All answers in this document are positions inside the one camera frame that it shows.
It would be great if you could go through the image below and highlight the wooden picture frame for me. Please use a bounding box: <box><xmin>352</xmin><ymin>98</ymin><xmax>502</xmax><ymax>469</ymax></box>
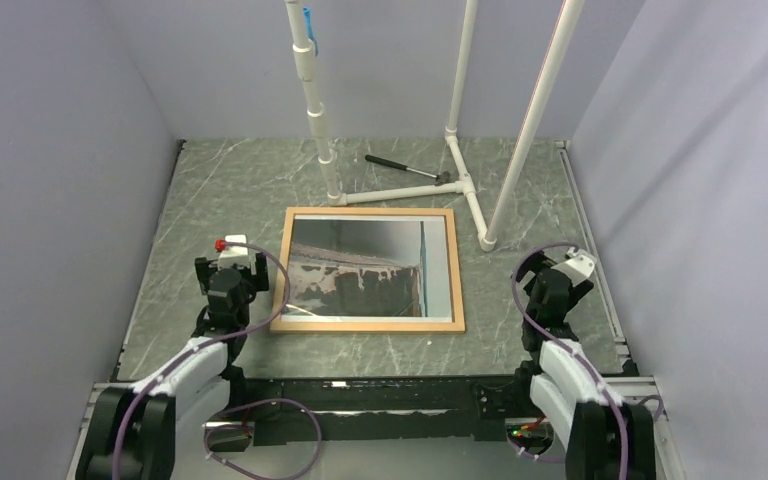
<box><xmin>269</xmin><ymin>206</ymin><xmax>467</xmax><ymax>334</ymax></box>

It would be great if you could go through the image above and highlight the glossy landscape photo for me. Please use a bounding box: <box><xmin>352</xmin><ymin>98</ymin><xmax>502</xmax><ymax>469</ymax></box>
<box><xmin>280</xmin><ymin>214</ymin><xmax>456</xmax><ymax>325</ymax></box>

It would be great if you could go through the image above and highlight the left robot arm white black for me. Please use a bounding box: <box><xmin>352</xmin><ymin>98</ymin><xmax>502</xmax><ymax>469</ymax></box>
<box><xmin>73</xmin><ymin>240</ymin><xmax>271</xmax><ymax>479</ymax></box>

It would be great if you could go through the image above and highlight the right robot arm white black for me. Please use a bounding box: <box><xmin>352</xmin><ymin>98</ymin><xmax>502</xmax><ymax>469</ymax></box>
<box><xmin>510</xmin><ymin>243</ymin><xmax>657</xmax><ymax>479</ymax></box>

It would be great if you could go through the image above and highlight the white PVC pipe stand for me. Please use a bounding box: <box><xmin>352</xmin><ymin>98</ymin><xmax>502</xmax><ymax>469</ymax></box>
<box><xmin>284</xmin><ymin>0</ymin><xmax>585</xmax><ymax>252</ymax></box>

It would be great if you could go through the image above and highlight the blue clip on pipe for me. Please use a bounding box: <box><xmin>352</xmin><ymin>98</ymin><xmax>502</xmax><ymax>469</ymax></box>
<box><xmin>302</xmin><ymin>7</ymin><xmax>319</xmax><ymax>57</ymax></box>

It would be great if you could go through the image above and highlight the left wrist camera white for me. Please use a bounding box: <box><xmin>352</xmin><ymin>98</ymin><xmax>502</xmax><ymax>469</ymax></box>
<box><xmin>214</xmin><ymin>234</ymin><xmax>251</xmax><ymax>268</ymax></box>

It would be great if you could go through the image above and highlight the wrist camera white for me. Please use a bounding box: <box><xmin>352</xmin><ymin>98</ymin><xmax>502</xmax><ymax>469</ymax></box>
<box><xmin>552</xmin><ymin>247</ymin><xmax>598</xmax><ymax>287</ymax></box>
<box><xmin>214</xmin><ymin>234</ymin><xmax>251</xmax><ymax>268</ymax></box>

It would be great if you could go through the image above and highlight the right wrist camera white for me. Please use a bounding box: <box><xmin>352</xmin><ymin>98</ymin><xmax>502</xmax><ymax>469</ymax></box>
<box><xmin>552</xmin><ymin>247</ymin><xmax>598</xmax><ymax>287</ymax></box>

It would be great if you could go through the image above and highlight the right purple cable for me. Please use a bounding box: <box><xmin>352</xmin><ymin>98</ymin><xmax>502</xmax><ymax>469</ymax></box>
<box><xmin>504</xmin><ymin>242</ymin><xmax>665</xmax><ymax>480</ymax></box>

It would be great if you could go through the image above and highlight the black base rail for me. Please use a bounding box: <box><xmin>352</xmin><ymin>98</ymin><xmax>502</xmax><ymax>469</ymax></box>
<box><xmin>208</xmin><ymin>365</ymin><xmax>541</xmax><ymax>451</ymax></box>

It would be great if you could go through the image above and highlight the black handled hammer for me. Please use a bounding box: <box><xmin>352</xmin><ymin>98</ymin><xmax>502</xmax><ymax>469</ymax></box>
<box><xmin>364</xmin><ymin>154</ymin><xmax>453</xmax><ymax>186</ymax></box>

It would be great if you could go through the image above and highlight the aluminium extrusion rail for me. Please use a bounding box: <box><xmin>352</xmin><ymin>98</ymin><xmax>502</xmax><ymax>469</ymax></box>
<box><xmin>65</xmin><ymin>374</ymin><xmax>683</xmax><ymax>480</ymax></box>

